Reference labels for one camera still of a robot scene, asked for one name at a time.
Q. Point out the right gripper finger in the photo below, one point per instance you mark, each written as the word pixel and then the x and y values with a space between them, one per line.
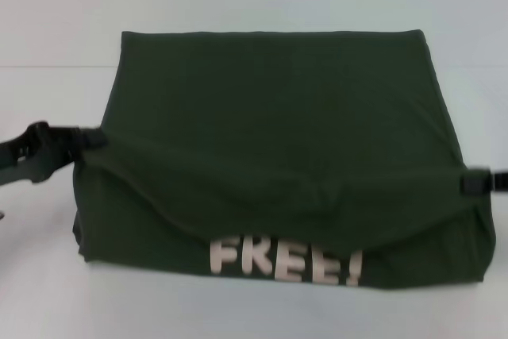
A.
pixel 478 183

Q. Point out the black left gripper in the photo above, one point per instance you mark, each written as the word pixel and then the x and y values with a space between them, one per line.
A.
pixel 35 152

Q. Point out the dark green t-shirt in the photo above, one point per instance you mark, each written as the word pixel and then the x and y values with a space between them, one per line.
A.
pixel 278 156

